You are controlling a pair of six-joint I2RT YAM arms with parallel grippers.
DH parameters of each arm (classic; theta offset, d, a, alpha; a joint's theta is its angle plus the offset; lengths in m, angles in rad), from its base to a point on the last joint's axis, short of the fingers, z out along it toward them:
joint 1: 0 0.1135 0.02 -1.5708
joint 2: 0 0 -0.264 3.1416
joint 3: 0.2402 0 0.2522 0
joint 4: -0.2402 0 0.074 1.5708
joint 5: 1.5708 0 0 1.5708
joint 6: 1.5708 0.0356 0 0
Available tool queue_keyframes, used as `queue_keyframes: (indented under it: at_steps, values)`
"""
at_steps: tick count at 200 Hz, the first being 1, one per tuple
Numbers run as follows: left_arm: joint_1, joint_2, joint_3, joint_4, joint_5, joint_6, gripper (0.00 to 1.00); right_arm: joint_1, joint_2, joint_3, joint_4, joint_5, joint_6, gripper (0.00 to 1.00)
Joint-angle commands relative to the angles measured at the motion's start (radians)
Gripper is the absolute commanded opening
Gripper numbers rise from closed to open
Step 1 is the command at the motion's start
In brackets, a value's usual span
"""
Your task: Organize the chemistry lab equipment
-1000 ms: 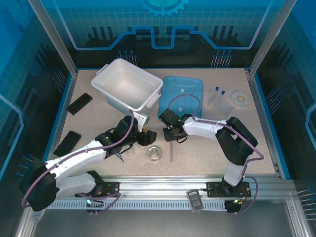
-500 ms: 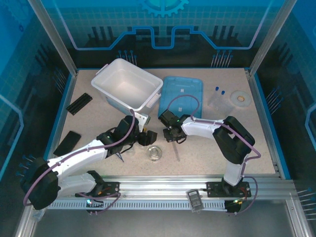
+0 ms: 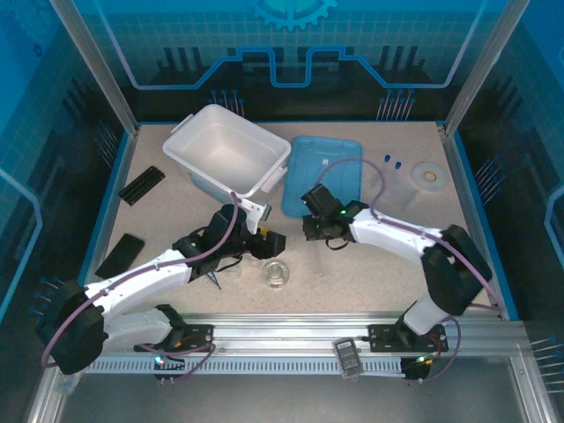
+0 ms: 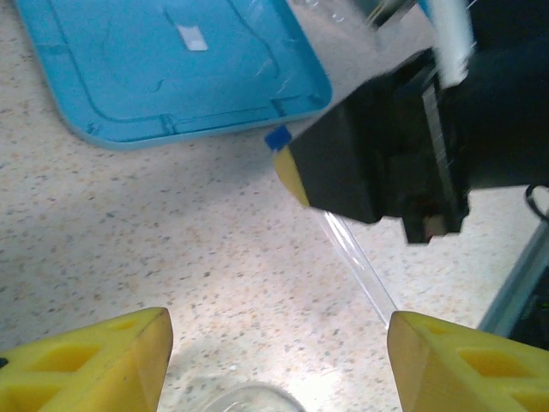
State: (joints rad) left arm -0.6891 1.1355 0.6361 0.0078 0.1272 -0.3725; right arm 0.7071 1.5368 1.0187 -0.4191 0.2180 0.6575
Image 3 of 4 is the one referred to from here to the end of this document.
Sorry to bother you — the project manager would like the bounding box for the glass conical flask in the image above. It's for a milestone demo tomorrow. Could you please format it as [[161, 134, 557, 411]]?
[[260, 259, 292, 290]]

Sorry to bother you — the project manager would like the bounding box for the blue plastic box lid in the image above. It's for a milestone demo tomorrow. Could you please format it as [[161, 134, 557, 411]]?
[[280, 135, 363, 218]]

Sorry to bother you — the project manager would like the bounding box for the white plastic storage box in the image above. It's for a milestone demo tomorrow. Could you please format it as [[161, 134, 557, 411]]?
[[161, 104, 292, 208]]

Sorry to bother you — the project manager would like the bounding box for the black ribbed rack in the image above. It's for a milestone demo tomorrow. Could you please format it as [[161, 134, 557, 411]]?
[[117, 165, 167, 207]]

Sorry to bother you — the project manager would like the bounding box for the clear tape roll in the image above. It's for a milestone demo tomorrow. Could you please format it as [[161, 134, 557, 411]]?
[[410, 161, 449, 189]]

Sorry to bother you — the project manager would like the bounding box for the small grey electronic box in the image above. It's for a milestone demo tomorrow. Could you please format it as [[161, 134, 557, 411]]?
[[330, 337, 363, 380]]

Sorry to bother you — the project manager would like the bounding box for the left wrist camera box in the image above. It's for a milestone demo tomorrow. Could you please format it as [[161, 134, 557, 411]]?
[[232, 197, 271, 234]]

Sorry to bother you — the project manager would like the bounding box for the aluminium mounting rail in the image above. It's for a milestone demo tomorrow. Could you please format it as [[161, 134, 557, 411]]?
[[100, 310, 528, 360]]

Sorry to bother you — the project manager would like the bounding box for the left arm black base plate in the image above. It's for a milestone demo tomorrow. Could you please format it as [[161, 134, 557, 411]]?
[[134, 323, 215, 353]]

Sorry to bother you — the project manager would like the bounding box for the white slotted cable duct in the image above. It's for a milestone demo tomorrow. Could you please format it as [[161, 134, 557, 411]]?
[[87, 355, 404, 375]]

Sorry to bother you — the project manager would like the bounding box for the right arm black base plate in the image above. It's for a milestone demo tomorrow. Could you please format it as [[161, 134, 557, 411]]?
[[367, 323, 449, 353]]

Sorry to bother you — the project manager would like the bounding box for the aluminium frame post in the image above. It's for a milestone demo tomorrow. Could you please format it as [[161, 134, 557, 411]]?
[[48, 0, 142, 137], [442, 0, 532, 136]]

